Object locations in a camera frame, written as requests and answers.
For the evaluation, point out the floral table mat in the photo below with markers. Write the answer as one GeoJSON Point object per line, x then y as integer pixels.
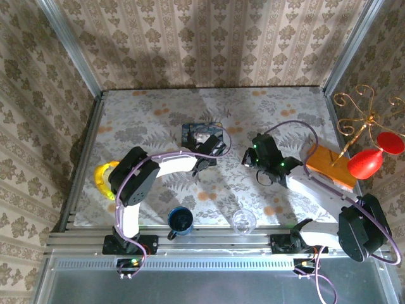
{"type": "Point", "coordinates": [221, 196]}

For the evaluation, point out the starry night tin box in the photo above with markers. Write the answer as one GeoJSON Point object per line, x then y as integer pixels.
{"type": "Point", "coordinates": [209, 128]}

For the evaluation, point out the grey metal tray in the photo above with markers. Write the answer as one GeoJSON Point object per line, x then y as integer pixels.
{"type": "Point", "coordinates": [205, 288]}

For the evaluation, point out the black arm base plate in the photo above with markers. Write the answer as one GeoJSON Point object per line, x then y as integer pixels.
{"type": "Point", "coordinates": [276, 244]}
{"type": "Point", "coordinates": [152, 245]}

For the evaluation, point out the aluminium frame cross rail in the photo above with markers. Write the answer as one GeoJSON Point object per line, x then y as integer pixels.
{"type": "Point", "coordinates": [215, 240]}

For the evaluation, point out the clear glass cup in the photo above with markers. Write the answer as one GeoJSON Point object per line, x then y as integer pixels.
{"type": "Point", "coordinates": [243, 221]}

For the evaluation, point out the aluminium frame post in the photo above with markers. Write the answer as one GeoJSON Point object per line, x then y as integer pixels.
{"type": "Point", "coordinates": [69, 44]}
{"type": "Point", "coordinates": [351, 47]}

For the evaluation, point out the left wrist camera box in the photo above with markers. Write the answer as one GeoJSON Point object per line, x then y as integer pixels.
{"type": "Point", "coordinates": [202, 137]}

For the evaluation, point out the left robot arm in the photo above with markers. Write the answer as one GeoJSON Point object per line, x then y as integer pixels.
{"type": "Point", "coordinates": [136, 177]}

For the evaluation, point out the black connector board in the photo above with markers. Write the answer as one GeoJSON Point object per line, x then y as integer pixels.
{"type": "Point", "coordinates": [305, 263]}
{"type": "Point", "coordinates": [129, 263]}

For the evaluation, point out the blue enamel mug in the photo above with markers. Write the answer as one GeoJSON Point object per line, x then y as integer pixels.
{"type": "Point", "coordinates": [182, 220]}

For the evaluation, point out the orange wooden block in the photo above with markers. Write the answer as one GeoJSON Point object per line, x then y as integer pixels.
{"type": "Point", "coordinates": [326, 168]}

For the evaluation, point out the red plastic goblet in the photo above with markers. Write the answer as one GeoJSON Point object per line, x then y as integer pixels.
{"type": "Point", "coordinates": [364, 164]}

